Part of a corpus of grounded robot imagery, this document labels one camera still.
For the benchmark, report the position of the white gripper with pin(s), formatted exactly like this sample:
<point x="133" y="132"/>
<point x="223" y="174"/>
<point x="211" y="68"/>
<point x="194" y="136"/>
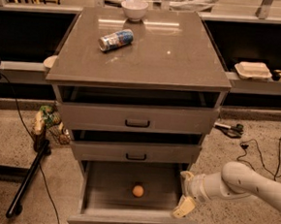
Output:
<point x="195" y="185"/>

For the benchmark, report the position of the orange fruit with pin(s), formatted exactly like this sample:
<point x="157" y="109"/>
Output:
<point x="138" y="191"/>

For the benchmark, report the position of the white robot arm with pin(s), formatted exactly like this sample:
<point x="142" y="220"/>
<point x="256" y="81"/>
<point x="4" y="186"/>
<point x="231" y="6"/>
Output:
<point x="235" y="181"/>

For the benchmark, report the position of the middle grey drawer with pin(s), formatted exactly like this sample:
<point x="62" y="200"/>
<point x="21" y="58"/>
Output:
<point x="136" y="146"/>

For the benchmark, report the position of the grey drawer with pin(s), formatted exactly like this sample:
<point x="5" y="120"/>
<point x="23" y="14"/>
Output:
<point x="133" y="110"/>
<point x="106" y="195"/>
<point x="136" y="146"/>

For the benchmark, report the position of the bottom grey drawer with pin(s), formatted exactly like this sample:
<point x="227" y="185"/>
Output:
<point x="106" y="195"/>

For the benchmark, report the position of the top grey drawer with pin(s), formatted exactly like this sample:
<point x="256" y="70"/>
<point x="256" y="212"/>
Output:
<point x="133" y="110"/>

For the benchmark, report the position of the grey drawer cabinet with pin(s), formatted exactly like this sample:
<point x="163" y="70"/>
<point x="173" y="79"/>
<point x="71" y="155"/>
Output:
<point x="171" y="50"/>

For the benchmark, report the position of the scissors on floor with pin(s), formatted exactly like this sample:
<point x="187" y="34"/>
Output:
<point x="230" y="131"/>

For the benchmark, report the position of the white foam takeout box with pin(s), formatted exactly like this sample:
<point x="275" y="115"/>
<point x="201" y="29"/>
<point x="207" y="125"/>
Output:
<point x="251" y="70"/>

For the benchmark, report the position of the yellow black tape measure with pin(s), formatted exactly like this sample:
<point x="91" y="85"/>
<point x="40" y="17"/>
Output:
<point x="276" y="75"/>

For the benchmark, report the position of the blue white can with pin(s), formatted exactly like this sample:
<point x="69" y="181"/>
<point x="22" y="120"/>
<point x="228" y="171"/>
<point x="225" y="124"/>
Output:
<point x="116" y="40"/>

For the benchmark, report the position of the black pole on floor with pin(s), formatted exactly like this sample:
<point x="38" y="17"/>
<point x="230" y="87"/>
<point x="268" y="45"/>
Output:
<point x="15" y="207"/>

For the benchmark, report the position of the small white dish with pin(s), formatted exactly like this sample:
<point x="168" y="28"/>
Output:
<point x="49" y="62"/>

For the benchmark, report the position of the white bowl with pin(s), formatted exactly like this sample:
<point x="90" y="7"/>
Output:
<point x="134" y="10"/>

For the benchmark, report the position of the white plastic bag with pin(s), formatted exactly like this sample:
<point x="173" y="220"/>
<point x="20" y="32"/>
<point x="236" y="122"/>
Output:
<point x="191" y="5"/>

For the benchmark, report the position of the wire basket with items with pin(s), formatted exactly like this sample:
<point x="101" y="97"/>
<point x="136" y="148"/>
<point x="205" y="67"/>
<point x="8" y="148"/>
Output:
<point x="48" y="119"/>

